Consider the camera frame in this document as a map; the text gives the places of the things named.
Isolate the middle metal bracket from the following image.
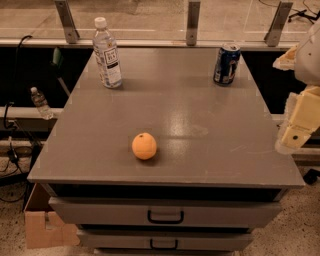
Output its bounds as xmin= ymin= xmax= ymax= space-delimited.
xmin=186 ymin=0 xmax=201 ymax=46

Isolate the metal bracket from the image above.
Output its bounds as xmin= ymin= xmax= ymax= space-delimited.
xmin=264 ymin=1 xmax=293 ymax=47
xmin=54 ymin=0 xmax=80 ymax=44
xmin=186 ymin=0 xmax=201 ymax=46

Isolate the cardboard box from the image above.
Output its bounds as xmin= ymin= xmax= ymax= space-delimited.
xmin=23 ymin=182 xmax=81 ymax=250

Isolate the clear water bottle on table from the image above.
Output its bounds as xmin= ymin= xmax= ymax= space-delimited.
xmin=92 ymin=17 xmax=122 ymax=89

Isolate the black cable on left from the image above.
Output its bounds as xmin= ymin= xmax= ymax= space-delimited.
xmin=0 ymin=34 xmax=44 ymax=204

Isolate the blue pepsi can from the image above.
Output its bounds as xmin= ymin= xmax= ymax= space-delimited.
xmin=213 ymin=43 xmax=241 ymax=86

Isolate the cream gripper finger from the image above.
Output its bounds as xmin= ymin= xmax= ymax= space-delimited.
xmin=275 ymin=85 xmax=320 ymax=155
xmin=273 ymin=45 xmax=298 ymax=71

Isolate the drawer with black handle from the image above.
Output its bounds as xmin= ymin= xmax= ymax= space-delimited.
xmin=49 ymin=197 xmax=281 ymax=228
xmin=77 ymin=230 xmax=253 ymax=251

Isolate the top drawer with black handle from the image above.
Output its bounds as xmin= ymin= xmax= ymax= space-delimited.
xmin=49 ymin=197 xmax=281 ymax=228

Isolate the black chair base wheel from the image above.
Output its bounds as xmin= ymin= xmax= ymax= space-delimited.
xmin=303 ymin=169 xmax=320 ymax=185

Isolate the grey drawer cabinet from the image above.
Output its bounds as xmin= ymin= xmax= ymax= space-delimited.
xmin=29 ymin=48 xmax=304 ymax=256

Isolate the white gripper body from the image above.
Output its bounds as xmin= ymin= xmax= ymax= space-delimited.
xmin=294 ymin=21 xmax=320 ymax=86

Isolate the small water bottle on ledge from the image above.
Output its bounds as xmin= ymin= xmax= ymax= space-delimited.
xmin=30 ymin=87 xmax=54 ymax=120

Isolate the green handled tool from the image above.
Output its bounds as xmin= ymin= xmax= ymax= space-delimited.
xmin=50 ymin=47 xmax=70 ymax=96

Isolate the left metal bracket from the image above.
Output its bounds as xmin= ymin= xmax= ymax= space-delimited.
xmin=54 ymin=0 xmax=80 ymax=44

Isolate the orange fruit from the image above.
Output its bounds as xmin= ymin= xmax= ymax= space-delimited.
xmin=131 ymin=133 xmax=157 ymax=160

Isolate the right metal bracket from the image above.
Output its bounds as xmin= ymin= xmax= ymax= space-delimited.
xmin=264 ymin=1 xmax=293 ymax=47

